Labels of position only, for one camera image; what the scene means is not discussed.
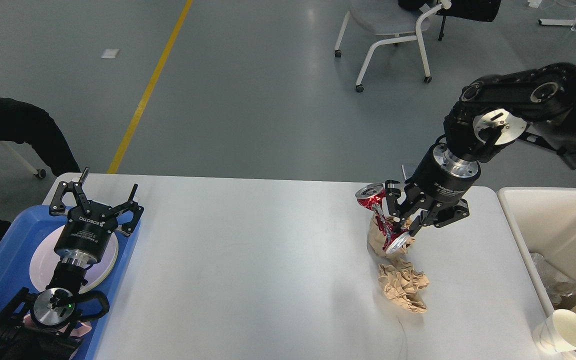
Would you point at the crumpled brown paper upper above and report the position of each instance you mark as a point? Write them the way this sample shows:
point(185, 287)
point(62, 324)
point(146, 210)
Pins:
point(376, 239)

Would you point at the grey white office chair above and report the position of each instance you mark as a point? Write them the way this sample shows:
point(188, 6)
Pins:
point(397, 25)

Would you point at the crumpled brown paper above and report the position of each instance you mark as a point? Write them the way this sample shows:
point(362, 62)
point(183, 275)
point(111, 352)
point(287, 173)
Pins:
point(376, 239)
point(401, 284)

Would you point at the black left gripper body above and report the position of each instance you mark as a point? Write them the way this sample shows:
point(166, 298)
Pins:
point(86, 235)

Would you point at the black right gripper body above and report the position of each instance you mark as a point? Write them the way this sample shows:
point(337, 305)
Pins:
point(443, 176)

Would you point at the blue plastic tray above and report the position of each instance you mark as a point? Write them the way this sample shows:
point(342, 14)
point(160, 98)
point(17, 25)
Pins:
point(17, 247)

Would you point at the beige plastic bin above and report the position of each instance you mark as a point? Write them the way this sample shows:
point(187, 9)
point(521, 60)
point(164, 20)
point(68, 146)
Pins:
point(543, 221)

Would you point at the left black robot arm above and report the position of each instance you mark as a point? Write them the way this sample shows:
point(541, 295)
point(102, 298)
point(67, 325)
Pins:
point(61, 266)

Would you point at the walking person black sneakers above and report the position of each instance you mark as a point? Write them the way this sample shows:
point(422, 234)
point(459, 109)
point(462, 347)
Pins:
point(475, 10)

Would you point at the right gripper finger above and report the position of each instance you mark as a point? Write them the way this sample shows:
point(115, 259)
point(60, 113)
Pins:
point(410, 203)
point(439, 215)

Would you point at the white paper cup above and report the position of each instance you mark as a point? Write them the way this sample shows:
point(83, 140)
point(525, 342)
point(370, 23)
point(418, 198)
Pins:
point(538, 337)

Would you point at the white desk leg base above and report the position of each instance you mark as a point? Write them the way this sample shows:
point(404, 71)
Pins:
point(575, 20)

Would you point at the small silver foil bag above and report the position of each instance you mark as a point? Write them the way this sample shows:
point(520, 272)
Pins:
point(557, 284)

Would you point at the crushed red can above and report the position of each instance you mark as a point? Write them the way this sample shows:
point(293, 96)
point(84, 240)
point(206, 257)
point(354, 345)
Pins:
point(378, 200)

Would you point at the pink plate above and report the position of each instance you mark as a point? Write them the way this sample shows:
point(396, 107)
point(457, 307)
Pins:
point(44, 261)

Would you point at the person in black left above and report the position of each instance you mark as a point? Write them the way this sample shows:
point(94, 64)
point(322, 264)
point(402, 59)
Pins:
point(22, 122)

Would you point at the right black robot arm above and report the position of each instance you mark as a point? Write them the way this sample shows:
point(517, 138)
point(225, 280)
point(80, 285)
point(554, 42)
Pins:
point(491, 113)

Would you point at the crumpled brown paper lower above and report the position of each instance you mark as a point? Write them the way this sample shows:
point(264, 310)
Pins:
point(401, 284)

